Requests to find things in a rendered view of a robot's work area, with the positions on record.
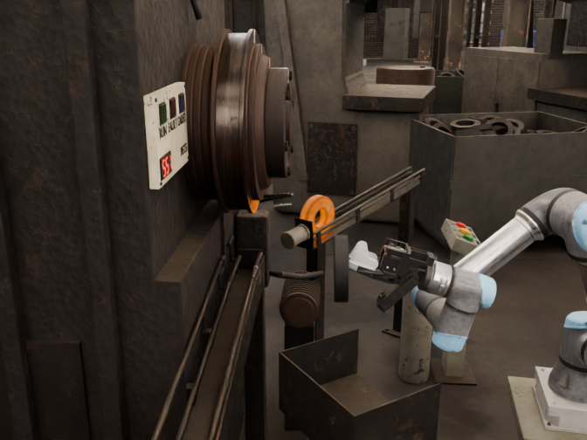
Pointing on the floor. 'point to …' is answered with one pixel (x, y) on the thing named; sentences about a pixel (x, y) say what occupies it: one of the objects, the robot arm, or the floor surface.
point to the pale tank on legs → (467, 29)
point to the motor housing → (299, 316)
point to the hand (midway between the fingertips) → (341, 260)
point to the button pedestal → (446, 374)
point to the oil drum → (406, 76)
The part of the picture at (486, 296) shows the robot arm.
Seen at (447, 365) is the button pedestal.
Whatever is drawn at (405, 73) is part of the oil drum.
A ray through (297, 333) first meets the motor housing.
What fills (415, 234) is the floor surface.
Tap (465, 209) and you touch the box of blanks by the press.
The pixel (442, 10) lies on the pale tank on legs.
